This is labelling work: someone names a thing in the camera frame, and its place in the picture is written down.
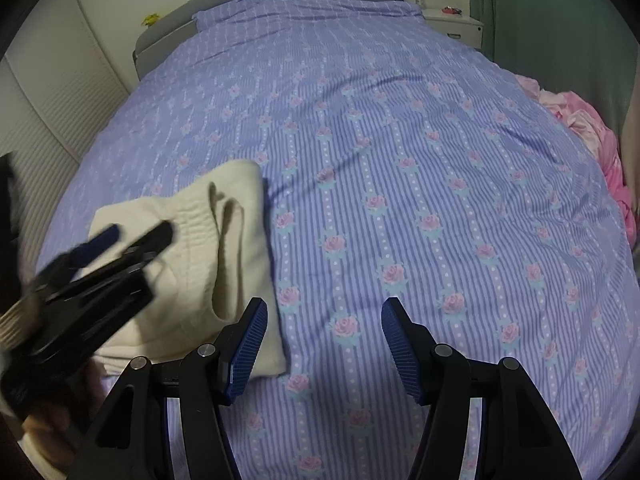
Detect green curtain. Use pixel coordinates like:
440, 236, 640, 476
470, 0, 639, 133

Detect cream fleece pants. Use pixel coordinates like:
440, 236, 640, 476
89, 159, 286, 377

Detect white louvered wardrobe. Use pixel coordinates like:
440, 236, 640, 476
1, 0, 128, 275

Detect purple floral striped duvet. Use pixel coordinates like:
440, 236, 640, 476
40, 0, 639, 479

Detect person left hand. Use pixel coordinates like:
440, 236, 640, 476
20, 360, 105, 479

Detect yellow plush toy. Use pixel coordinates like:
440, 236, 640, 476
141, 13, 162, 27

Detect red object on nightstand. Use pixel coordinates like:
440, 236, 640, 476
442, 6, 462, 15

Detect white bedside table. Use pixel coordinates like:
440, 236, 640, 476
423, 9, 484, 50

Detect pink blanket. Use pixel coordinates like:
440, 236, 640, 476
515, 75, 638, 247

